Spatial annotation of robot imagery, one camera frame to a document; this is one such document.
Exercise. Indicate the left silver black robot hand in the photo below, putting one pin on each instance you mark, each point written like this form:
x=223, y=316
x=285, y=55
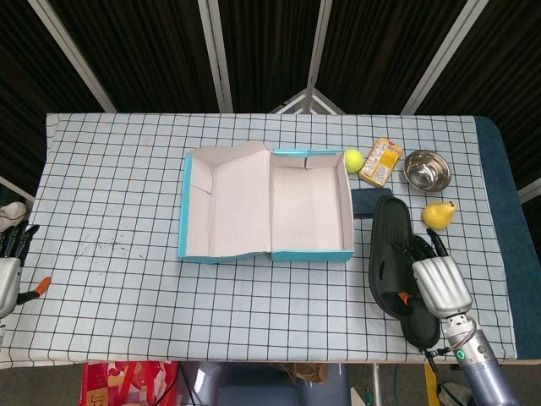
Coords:
x=9, y=279

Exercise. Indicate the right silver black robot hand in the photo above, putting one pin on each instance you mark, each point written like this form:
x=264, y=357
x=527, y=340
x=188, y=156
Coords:
x=444, y=287

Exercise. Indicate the light blue cardboard shoe box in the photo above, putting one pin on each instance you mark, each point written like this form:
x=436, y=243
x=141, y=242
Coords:
x=241, y=203

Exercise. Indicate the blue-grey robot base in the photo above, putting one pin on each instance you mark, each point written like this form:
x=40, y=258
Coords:
x=253, y=389

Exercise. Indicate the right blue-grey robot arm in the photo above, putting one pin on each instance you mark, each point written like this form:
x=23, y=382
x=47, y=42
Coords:
x=486, y=372

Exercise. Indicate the yellow snack packet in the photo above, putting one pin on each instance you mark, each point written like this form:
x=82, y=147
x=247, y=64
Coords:
x=380, y=162

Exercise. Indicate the yellow pear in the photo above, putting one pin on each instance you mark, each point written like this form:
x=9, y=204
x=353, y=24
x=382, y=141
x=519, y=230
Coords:
x=438, y=215

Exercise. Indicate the dark blue table pad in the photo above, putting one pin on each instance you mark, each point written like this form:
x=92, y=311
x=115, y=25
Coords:
x=507, y=211

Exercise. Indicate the stainless steel bowl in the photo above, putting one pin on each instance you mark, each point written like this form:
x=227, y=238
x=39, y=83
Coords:
x=427, y=171

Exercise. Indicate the white black checked tablecloth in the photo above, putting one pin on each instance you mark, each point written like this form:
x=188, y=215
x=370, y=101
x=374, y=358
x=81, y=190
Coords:
x=127, y=296

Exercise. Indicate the metal table leg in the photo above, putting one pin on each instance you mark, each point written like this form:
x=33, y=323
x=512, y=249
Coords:
x=375, y=385

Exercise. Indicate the yellow-green tennis ball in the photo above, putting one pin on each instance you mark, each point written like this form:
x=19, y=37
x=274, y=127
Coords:
x=354, y=160

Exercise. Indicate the red patterned bag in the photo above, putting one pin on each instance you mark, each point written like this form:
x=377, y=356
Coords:
x=127, y=385

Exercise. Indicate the brown paper bag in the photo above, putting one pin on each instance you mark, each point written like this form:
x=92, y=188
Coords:
x=306, y=371

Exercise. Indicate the white metal screen foot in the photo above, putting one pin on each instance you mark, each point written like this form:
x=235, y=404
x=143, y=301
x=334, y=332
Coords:
x=310, y=99

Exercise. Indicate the dark pleated backdrop curtain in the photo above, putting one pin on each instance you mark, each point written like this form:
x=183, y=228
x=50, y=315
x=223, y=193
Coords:
x=148, y=42

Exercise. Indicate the white metal frame bar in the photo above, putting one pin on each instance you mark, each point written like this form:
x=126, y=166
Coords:
x=17, y=188
x=530, y=191

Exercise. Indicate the white screen frame post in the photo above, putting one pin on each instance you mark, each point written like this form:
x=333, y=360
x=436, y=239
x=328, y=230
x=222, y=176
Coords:
x=216, y=55
x=72, y=55
x=318, y=51
x=444, y=55

